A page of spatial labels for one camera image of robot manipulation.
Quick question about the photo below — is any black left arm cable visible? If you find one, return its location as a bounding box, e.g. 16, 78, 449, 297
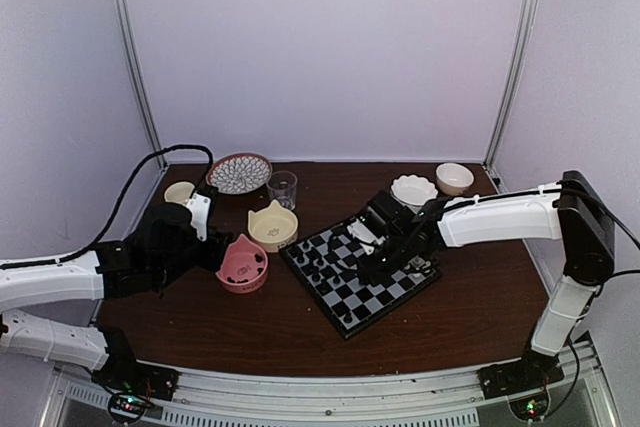
0, 143, 216, 271

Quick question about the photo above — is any cream cat-shaped bowl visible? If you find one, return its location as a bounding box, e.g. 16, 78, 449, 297
247, 200, 299, 253

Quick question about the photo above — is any patterned ceramic plate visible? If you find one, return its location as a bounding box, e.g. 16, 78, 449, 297
207, 153, 273, 195

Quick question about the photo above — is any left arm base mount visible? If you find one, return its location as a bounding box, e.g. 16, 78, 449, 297
92, 357, 179, 401

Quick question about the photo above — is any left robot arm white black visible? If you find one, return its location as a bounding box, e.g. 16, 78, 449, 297
1, 204, 232, 391

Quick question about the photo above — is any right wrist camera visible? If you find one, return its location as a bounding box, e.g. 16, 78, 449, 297
346, 219, 386, 255

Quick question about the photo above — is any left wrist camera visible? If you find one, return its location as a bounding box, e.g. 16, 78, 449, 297
186, 184, 219, 242

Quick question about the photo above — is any white mug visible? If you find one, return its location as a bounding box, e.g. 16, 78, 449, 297
163, 181, 195, 206

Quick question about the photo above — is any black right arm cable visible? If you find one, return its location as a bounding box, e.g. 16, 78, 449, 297
559, 181, 640, 281

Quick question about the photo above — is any black white chessboard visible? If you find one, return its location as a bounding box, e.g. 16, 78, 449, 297
280, 216, 442, 339

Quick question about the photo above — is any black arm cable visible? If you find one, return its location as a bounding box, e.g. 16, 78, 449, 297
559, 181, 640, 281
0, 143, 216, 271

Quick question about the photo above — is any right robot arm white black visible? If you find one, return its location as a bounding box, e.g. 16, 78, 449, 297
345, 170, 615, 389

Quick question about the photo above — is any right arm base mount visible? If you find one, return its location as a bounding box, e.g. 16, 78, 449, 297
477, 358, 564, 399

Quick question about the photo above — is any cream round bowl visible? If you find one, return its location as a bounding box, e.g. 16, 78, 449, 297
435, 162, 475, 196

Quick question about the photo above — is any aluminium front rail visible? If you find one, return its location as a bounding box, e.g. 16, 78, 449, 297
36, 336, 623, 426

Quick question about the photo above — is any left aluminium frame post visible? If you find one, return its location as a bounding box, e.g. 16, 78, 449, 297
113, 0, 162, 152

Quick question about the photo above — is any clear drinking glass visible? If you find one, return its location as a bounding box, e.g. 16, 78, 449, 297
266, 171, 298, 211

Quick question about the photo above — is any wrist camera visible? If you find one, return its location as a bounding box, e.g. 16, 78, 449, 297
186, 184, 219, 242
346, 219, 386, 255

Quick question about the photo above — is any aluminium frame post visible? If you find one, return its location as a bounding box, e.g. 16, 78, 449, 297
113, 0, 162, 152
483, 0, 539, 172

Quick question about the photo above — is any white scalloped bowl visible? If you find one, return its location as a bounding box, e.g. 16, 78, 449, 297
391, 174, 438, 213

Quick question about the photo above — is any pink cat-shaped bowl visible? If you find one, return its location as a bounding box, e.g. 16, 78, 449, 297
216, 234, 269, 294

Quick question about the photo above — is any right aluminium frame post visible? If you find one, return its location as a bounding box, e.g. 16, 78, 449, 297
483, 0, 539, 172

